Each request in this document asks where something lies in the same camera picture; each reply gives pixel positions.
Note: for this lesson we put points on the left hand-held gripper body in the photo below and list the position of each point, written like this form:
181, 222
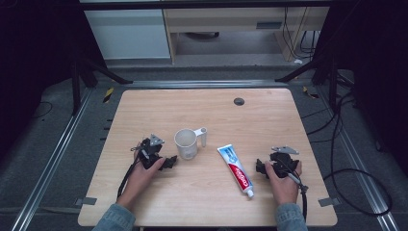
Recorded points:
148, 150

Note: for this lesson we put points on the white cabinet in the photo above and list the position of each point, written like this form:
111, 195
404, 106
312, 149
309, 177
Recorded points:
128, 33

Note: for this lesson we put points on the white red blue toothpaste tube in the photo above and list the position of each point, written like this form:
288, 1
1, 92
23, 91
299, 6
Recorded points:
236, 170

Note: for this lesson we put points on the black metal stand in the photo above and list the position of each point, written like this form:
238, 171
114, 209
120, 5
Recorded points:
76, 86
332, 83

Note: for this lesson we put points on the person's right hand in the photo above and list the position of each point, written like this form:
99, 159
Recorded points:
284, 187

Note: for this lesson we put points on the person's left hand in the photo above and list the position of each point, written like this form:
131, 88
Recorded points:
141, 181

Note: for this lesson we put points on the metal floor rail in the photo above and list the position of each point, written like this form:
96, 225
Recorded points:
51, 160
205, 84
359, 160

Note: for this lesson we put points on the grey tape piece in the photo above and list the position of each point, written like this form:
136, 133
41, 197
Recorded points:
86, 201
328, 201

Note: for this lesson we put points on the yellow black floor tape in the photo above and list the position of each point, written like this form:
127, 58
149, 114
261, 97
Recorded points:
108, 95
309, 93

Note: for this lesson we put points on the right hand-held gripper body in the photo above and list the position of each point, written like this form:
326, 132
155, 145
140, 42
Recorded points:
283, 162

